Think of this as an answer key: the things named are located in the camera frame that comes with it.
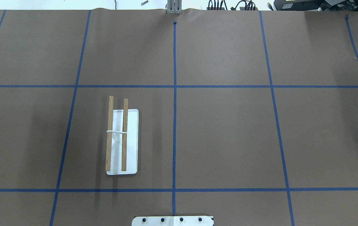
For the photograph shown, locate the brown table cover mat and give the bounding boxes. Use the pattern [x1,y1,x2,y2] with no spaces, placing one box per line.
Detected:
[0,8,358,226]

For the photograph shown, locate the aluminium frame post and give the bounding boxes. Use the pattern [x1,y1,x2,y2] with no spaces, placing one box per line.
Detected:
[166,0,183,15]

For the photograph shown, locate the white wooden towel rack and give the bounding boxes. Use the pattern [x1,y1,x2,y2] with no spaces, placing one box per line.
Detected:
[105,96,140,175]

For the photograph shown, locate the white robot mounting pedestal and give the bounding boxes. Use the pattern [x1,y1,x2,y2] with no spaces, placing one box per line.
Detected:
[131,216,214,226]

